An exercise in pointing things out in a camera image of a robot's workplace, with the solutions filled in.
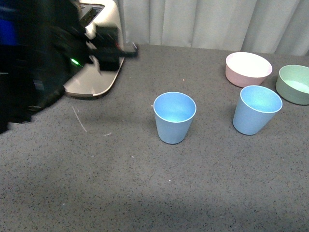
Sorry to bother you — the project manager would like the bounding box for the grey curtain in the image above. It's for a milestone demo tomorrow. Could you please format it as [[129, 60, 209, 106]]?
[[117, 0, 309, 56]]

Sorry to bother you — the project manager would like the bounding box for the blue cup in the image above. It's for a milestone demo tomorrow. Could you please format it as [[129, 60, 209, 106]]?
[[232, 85, 283, 135], [153, 92, 197, 145]]

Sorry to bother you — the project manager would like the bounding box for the pink bowl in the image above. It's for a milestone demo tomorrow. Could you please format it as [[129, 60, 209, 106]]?
[[225, 52, 272, 87]]

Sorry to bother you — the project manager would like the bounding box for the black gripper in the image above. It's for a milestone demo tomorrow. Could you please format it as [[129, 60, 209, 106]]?
[[0, 0, 138, 133]]

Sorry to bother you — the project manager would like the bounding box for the white toaster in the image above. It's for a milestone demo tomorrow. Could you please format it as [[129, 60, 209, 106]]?
[[64, 0, 124, 98]]

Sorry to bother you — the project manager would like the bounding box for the green bowl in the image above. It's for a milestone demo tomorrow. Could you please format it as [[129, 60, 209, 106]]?
[[276, 65, 309, 105]]

